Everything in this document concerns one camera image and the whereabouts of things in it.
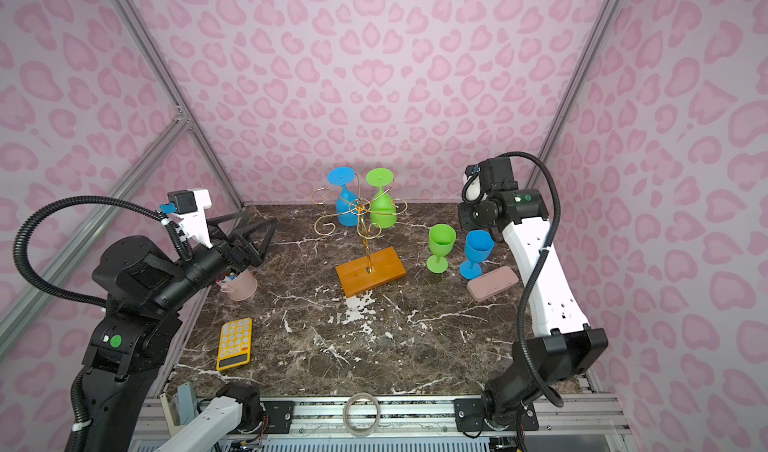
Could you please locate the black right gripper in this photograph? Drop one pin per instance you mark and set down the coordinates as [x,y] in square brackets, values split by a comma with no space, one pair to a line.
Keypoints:
[465,219]

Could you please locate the gold wire rack wooden base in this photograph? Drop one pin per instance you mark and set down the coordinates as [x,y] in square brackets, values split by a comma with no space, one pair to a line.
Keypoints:
[374,268]

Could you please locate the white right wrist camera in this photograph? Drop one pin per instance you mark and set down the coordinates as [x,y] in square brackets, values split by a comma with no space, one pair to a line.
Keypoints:
[471,191]

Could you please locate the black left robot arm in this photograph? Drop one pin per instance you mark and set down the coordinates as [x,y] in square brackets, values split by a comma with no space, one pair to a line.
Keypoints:
[128,347]

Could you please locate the green wine glass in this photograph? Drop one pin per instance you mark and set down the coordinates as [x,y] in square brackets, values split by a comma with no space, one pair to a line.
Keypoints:
[442,238]
[383,211]

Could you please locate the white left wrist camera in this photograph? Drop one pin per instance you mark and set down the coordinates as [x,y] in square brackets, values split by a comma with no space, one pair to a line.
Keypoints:
[189,207]

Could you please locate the clear tape roll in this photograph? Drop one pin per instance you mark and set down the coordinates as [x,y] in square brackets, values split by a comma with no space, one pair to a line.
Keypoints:
[361,415]

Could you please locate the aluminium front rail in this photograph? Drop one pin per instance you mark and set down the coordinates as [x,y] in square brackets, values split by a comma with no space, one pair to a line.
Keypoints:
[433,423]

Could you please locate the aluminium frame strut left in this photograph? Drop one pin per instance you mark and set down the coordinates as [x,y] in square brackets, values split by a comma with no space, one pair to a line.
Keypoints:
[31,302]

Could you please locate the yellow calculator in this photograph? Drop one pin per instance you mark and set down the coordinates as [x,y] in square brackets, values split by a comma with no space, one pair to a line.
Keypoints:
[234,348]

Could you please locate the blue wine glass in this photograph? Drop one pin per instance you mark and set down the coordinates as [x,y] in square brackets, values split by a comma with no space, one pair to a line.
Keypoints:
[478,247]
[346,204]

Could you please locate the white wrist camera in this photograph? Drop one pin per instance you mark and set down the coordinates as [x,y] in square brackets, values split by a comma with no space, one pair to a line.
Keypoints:
[189,207]
[471,191]

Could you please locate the pink pencil case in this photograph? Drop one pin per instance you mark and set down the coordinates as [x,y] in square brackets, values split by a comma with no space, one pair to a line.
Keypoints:
[492,283]

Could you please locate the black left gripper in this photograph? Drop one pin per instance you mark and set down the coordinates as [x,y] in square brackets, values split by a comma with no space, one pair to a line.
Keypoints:
[249,254]

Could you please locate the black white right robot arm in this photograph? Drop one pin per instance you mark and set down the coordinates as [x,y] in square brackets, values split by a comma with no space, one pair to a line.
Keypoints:
[514,199]

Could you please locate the pink pen holder cup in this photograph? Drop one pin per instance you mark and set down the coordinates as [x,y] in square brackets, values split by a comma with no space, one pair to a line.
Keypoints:
[239,287]

